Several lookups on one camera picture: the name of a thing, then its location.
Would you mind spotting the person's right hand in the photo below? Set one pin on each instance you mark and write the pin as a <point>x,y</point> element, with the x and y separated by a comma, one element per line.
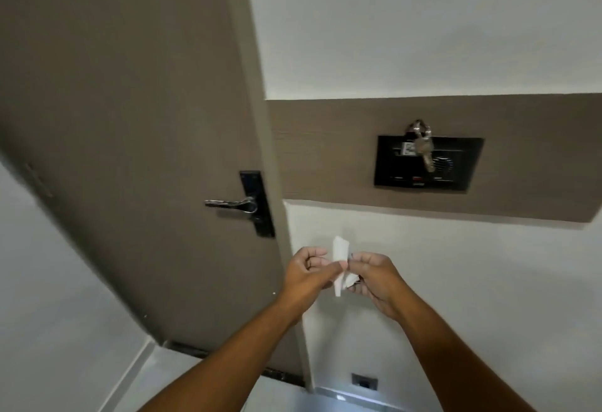
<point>381,282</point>

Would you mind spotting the person's left hand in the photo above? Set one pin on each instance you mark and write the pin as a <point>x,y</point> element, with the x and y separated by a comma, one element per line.
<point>305,280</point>

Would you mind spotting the white wet wipe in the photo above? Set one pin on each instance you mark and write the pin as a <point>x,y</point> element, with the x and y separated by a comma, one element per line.
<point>339,249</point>

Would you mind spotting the person's left forearm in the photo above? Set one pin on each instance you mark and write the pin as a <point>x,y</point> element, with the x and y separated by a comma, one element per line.
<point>226,364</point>

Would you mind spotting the person's right forearm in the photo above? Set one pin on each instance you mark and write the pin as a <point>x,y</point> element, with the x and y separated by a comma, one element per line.
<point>451,369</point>

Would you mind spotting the brown wooden door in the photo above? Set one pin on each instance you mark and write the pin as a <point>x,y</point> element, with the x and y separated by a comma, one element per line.
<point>131,120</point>

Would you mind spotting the black lock plate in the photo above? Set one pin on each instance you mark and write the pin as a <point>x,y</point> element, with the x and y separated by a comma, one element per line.
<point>263,223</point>

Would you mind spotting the silver keys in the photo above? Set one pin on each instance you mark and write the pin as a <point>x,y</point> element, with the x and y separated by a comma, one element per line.
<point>425,145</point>

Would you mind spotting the black wall outlet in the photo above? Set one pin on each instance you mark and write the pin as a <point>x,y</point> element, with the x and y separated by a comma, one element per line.
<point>364,381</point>

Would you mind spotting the black switch panel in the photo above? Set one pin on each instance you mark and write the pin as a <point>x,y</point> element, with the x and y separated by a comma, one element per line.
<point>451,176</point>

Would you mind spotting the brown wall panel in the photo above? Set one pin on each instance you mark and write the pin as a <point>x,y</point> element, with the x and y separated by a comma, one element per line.
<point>329,153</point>

